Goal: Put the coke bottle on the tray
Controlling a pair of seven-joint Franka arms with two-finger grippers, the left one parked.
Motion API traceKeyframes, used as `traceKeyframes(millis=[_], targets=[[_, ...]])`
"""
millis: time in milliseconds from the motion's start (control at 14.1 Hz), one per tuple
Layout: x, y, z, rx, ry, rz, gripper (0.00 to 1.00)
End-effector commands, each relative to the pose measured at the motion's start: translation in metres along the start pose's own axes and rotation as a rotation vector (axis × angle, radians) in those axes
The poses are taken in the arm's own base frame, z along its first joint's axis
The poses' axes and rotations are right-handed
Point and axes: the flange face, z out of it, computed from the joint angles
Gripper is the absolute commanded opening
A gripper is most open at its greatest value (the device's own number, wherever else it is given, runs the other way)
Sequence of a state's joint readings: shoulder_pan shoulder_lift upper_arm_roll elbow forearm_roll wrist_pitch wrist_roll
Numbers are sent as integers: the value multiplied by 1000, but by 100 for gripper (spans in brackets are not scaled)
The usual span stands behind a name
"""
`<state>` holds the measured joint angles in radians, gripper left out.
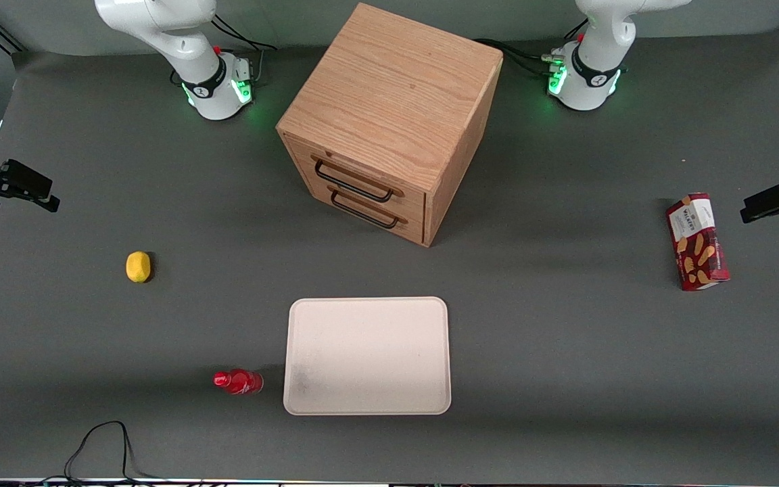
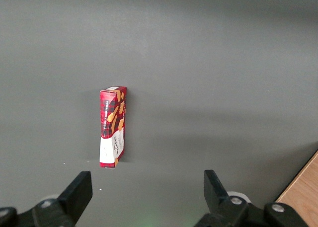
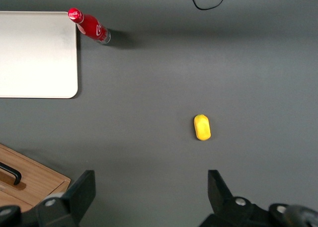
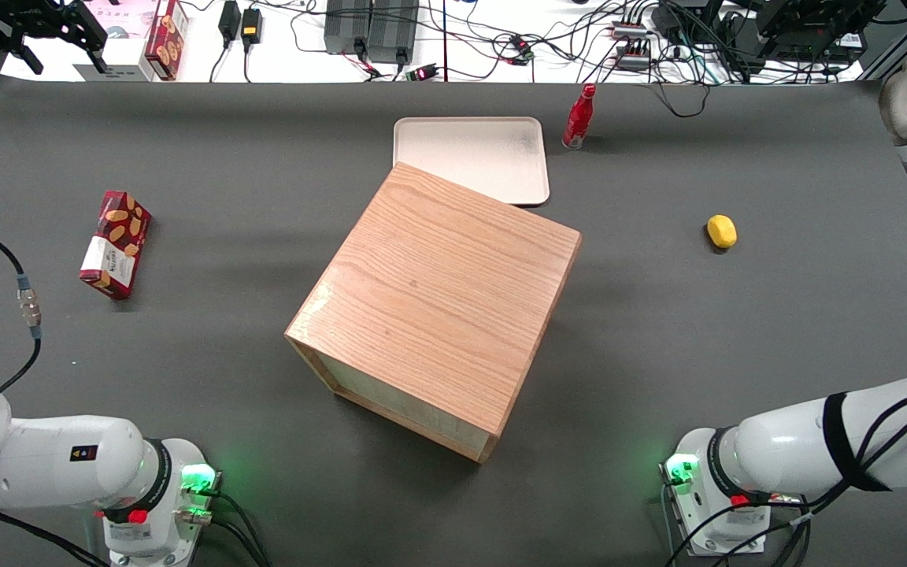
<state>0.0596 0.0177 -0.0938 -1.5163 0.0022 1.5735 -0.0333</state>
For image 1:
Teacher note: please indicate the red shortbread cookie box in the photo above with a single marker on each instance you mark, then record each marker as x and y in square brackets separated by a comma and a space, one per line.
[697, 243]

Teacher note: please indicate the beige rectangular tray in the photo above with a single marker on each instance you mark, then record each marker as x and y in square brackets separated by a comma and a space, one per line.
[369, 355]

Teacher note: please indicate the yellow lemon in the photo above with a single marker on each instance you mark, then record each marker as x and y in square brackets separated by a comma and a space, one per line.
[138, 266]

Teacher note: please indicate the red coke bottle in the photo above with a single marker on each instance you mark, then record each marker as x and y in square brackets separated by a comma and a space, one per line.
[241, 382]

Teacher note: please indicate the wooden two-drawer cabinet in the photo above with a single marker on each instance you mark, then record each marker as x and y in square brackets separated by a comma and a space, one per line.
[389, 95]

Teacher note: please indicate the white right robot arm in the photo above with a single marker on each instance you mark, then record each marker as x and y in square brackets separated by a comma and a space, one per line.
[207, 84]

